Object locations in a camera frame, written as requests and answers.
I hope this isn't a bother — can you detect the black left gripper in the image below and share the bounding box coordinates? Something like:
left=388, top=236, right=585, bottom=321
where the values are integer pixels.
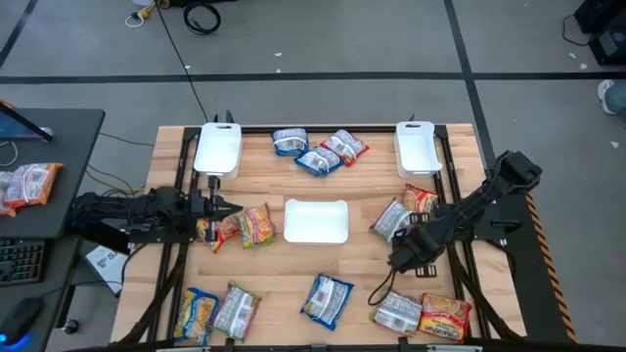
left=189, top=174, right=245, bottom=243

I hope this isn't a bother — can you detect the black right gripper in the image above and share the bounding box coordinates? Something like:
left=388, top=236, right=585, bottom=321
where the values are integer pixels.
left=389, top=213, right=449, bottom=279

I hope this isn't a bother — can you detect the red Maruchan noodle pack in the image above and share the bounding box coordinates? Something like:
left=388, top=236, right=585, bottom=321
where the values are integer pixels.
left=320, top=129, right=371, bottom=168
left=417, top=292, right=473, bottom=343
left=401, top=183, right=440, bottom=215
left=196, top=214, right=242, bottom=254

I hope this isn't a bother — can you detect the white plastic bin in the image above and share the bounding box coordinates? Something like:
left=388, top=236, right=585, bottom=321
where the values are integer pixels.
left=393, top=120, right=444, bottom=180
left=193, top=121, right=244, bottom=180
left=283, top=198, right=350, bottom=245

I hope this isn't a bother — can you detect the blue Maruchan noodle pack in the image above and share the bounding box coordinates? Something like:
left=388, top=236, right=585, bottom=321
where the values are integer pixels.
left=172, top=286, right=221, bottom=347
left=299, top=273, right=355, bottom=332
left=293, top=146, right=345, bottom=178
left=271, top=127, right=310, bottom=157

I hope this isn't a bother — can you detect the black platform with hazard stripe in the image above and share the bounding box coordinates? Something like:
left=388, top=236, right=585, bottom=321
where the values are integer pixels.
left=498, top=193, right=578, bottom=344

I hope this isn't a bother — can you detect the white printed box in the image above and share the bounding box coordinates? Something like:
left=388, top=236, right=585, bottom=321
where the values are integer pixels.
left=85, top=243, right=129, bottom=297

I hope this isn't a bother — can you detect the black office desk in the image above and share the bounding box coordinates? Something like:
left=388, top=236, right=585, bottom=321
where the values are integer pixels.
left=0, top=108, right=107, bottom=352

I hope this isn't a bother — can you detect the black backlit keyboard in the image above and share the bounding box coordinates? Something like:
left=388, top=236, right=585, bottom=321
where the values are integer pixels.
left=0, top=238, right=46, bottom=287

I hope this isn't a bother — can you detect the black computer monitor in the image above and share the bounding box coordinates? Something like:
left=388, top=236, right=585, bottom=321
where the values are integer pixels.
left=0, top=100, right=54, bottom=143

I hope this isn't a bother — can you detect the black computer mouse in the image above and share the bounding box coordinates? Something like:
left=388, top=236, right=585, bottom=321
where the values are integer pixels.
left=0, top=296, right=44, bottom=347

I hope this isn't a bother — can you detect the person's shoe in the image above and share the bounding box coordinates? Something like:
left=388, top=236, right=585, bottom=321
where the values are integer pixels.
left=596, top=79, right=626, bottom=116

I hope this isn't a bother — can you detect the black equipment case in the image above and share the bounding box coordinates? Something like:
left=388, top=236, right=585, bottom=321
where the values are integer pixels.
left=572, top=0, right=626, bottom=67

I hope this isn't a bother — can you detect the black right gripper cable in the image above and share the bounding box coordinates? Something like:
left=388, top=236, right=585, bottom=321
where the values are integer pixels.
left=367, top=267, right=398, bottom=307

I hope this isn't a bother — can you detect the black metal table frame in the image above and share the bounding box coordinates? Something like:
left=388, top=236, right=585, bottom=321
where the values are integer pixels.
left=116, top=114, right=527, bottom=352

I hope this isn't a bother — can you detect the long black floor cable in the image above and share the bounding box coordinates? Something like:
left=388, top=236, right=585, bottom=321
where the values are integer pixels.
left=155, top=0, right=210, bottom=123

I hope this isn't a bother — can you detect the coiled black floor cable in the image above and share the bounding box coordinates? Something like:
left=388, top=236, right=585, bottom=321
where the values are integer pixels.
left=183, top=2, right=222, bottom=36

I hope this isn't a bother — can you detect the thin black floor cable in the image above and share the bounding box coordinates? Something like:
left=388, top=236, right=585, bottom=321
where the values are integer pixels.
left=560, top=13, right=596, bottom=48

